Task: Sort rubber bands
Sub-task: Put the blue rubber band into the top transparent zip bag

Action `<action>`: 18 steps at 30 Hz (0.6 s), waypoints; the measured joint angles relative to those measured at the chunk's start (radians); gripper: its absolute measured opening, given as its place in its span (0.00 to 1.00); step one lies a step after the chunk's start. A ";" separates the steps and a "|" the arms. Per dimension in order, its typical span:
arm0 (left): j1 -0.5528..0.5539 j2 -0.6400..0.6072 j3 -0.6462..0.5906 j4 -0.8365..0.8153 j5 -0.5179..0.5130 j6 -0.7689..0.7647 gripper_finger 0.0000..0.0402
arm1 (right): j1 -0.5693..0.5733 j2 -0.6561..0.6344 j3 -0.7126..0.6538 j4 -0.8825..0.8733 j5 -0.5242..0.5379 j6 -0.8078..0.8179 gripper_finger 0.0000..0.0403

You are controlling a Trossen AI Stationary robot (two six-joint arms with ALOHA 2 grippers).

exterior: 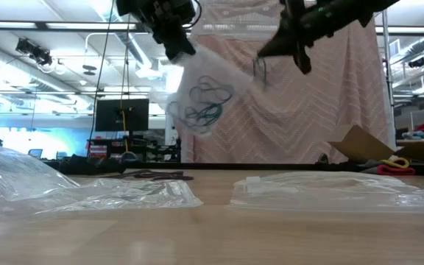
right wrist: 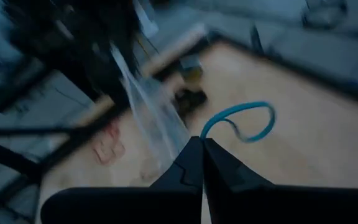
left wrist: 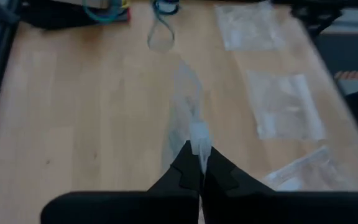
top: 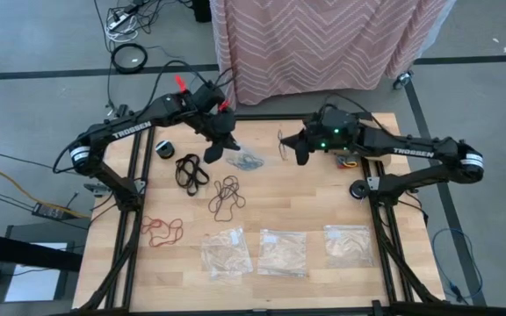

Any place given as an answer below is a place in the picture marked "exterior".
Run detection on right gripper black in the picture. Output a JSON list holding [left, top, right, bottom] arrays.
[[257, 0, 336, 75]]

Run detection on pink chevron curtain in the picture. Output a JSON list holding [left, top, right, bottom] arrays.
[[177, 0, 397, 165]]

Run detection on black monitor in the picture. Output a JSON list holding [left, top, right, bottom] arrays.
[[94, 98, 150, 133]]

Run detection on red storage bins stack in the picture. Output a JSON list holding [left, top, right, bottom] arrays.
[[88, 145, 106, 159]]

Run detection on wide black rubber bands bunch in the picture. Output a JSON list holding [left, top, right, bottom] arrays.
[[101, 169, 161, 180]]

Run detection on teal fabric rolls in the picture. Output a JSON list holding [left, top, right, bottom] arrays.
[[401, 130, 424, 141]]

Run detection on ceiling light panel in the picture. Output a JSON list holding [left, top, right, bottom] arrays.
[[375, 26, 424, 34], [45, 21, 138, 31], [0, 21, 38, 30]]

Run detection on brown cardboard box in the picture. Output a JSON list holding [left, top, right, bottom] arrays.
[[328, 124, 424, 165]]

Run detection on clear plastic zip bag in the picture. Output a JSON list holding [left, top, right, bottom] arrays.
[[147, 46, 268, 139], [0, 141, 204, 222], [229, 171, 424, 213]]

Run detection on black workbench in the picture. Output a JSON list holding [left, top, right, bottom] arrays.
[[85, 135, 182, 163]]

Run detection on black hanging cable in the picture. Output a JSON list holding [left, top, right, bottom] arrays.
[[86, 0, 116, 158]]

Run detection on wooden shelf board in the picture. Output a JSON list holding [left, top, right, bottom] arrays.
[[395, 138, 424, 147]]

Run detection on grey dome object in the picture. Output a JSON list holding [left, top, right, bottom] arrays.
[[120, 151, 139, 165]]

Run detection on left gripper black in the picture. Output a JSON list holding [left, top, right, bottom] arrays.
[[116, 0, 197, 63]]

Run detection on thin dark rubber bands bunch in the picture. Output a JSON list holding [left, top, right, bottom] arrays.
[[134, 169, 195, 182]]

